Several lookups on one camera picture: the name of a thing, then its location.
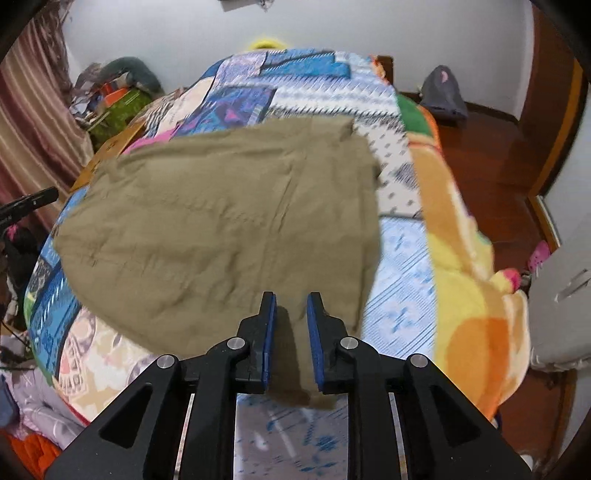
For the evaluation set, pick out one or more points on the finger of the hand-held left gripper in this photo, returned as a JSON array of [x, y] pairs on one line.
[[32, 201]]

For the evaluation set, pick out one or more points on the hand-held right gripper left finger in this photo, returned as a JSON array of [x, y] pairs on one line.
[[269, 332]]

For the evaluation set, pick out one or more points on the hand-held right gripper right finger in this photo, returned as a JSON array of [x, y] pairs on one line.
[[316, 344]]

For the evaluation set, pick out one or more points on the khaki pants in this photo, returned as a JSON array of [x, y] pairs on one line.
[[221, 217]]

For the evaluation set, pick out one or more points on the striped pink curtain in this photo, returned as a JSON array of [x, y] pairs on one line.
[[32, 115]]

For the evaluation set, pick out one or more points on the cardboard box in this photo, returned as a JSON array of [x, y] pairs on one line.
[[108, 147]]

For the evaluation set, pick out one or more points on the pile of clothes left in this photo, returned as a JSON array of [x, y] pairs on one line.
[[117, 113]]

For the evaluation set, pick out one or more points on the orange yellow fleece blanket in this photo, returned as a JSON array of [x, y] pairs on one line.
[[466, 323]]

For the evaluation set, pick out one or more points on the grey stuffed cloth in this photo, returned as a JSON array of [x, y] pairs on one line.
[[131, 69]]

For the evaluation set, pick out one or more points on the pile of light clothes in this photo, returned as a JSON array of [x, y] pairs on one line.
[[32, 401]]

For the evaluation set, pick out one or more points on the patchwork printed blanket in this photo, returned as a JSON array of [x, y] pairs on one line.
[[300, 97]]

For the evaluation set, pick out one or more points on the pink slipper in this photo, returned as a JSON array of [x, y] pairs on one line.
[[539, 256]]

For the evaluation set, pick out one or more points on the orange cloth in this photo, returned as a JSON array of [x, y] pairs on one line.
[[34, 450]]

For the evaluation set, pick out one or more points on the grey bag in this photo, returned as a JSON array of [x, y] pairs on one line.
[[443, 94]]

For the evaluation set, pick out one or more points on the yellow round object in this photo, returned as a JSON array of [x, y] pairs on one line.
[[265, 44]]

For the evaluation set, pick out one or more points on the wooden door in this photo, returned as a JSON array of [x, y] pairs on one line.
[[549, 106]]

